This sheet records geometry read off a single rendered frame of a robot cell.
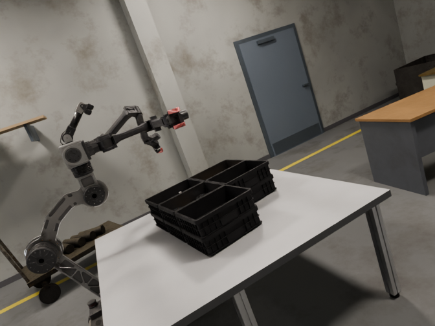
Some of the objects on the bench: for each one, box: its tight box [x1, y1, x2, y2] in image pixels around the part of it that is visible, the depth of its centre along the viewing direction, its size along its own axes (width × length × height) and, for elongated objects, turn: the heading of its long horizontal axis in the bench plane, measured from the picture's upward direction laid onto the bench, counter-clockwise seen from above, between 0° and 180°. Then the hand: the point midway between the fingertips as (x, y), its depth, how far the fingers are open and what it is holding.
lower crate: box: [150, 213, 170, 233], centre depth 242 cm, size 40×30×12 cm
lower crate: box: [164, 220, 188, 243], centre depth 216 cm, size 40×30×12 cm
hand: (180, 117), depth 163 cm, fingers open, 6 cm apart
